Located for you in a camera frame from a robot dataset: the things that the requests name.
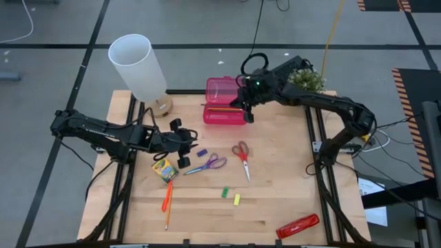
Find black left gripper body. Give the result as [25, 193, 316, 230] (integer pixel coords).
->
[150, 118, 192, 170]

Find black metal beam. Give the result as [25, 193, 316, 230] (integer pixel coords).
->
[360, 178, 441, 210]

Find white shade table lamp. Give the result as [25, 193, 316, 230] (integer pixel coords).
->
[107, 33, 174, 119]

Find red stapler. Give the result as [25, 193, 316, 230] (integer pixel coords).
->
[275, 213, 321, 240]

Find white floor cable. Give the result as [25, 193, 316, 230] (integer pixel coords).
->
[0, 0, 34, 45]

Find red handled scissors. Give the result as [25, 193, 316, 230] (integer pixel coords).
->
[231, 140, 252, 184]

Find pink plastic pencil case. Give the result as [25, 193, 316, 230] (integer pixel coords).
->
[202, 76, 249, 126]

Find black coiled hanging cable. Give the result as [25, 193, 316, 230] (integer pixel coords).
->
[239, 0, 270, 77]

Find grey blue floor object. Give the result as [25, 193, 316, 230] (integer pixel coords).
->
[0, 71, 23, 83]

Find black frame rails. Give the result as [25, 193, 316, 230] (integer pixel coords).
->
[81, 90, 146, 242]
[304, 103, 371, 244]

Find white cable loop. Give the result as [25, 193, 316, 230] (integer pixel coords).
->
[359, 129, 391, 154]

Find purple handled scissors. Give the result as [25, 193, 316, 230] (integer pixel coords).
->
[183, 152, 228, 177]

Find small potted green plant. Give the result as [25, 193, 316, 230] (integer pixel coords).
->
[287, 68, 327, 95]

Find black keyboard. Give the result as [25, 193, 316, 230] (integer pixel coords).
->
[271, 54, 313, 84]

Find black yellow hazard mat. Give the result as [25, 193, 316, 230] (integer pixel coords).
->
[356, 0, 441, 14]
[391, 67, 441, 180]

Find green yellow crayon box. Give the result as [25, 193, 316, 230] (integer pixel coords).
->
[151, 157, 180, 184]

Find orange marker pen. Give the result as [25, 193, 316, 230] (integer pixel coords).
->
[161, 179, 174, 214]

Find black right frame rails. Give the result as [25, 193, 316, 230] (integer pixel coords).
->
[304, 103, 371, 244]

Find yellow hanging cable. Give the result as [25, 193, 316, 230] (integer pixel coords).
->
[320, 0, 346, 79]

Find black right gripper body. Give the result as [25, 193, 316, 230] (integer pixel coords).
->
[235, 68, 282, 125]

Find white paper sheet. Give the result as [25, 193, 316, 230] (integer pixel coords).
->
[357, 176, 389, 227]

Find black left frame rails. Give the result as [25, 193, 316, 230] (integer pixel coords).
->
[81, 90, 146, 242]

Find grey metal post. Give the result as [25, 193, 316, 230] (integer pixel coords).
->
[421, 100, 441, 248]

